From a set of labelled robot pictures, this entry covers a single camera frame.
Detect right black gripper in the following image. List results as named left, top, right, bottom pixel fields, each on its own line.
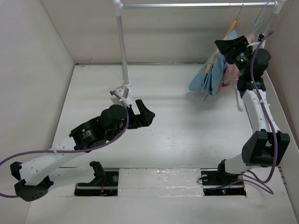
left=216, top=35, right=253, bottom=76

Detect wooden clothes hanger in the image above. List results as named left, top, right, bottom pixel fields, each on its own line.
left=203, top=2, right=245, bottom=76

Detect light blue trousers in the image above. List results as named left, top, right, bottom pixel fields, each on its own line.
left=188, top=29, right=239, bottom=96

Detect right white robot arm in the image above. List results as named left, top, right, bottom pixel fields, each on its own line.
left=214, top=36, right=290, bottom=184

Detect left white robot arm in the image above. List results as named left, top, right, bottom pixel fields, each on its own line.
left=10, top=99, right=155, bottom=202

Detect pink garment on hanger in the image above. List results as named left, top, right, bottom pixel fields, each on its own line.
left=203, top=31, right=257, bottom=102

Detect white metal clothes rack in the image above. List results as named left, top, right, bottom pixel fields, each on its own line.
left=113, top=0, right=287, bottom=112

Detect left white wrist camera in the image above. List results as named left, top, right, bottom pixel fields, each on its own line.
left=111, top=86, right=131, bottom=106

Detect light blue wire hanger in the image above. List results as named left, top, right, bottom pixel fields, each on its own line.
left=246, top=0, right=273, bottom=36

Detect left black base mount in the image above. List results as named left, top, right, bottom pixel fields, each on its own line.
left=74, top=170, right=119, bottom=197

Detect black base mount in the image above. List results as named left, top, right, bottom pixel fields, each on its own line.
left=197, top=169, right=246, bottom=196
left=74, top=170, right=119, bottom=197

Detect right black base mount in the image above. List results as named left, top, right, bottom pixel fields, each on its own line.
left=197, top=169, right=246, bottom=196

